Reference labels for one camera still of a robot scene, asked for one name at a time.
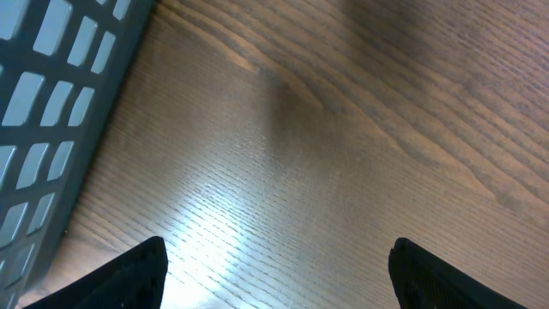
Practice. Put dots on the grey plastic mesh basket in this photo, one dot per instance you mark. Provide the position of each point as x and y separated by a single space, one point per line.
62 63

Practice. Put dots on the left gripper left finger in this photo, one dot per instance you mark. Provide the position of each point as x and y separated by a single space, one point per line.
133 280

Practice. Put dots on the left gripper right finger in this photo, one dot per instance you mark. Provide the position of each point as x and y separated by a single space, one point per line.
422 280

